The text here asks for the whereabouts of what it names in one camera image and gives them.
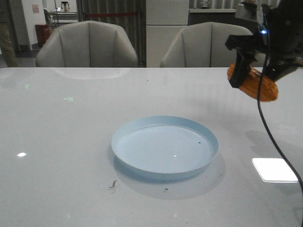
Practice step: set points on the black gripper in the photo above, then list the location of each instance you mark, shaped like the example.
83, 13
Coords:
281, 31

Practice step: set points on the orange corn cob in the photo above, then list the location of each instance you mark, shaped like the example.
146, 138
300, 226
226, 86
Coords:
269, 89

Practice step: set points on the light blue round plate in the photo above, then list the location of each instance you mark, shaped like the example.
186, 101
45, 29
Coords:
165, 148

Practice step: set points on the right grey upholstered chair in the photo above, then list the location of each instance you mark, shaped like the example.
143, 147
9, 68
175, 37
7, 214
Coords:
202, 45

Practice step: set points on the grey upholstered chair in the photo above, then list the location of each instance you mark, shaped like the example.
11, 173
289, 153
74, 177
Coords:
202, 45
88, 44

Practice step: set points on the dark counter with light top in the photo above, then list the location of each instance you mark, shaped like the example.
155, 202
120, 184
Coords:
197, 16

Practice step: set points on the white cabinet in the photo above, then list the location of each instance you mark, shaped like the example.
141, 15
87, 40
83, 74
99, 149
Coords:
164, 18

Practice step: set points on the red barrier belt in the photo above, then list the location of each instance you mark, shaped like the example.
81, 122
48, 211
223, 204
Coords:
112, 14

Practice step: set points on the left grey upholstered chair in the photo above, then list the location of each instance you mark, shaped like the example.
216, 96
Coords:
88, 44

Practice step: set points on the background desk with kettle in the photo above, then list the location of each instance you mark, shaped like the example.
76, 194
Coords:
60, 12

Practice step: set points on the red bin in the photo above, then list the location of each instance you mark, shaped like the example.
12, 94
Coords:
42, 33

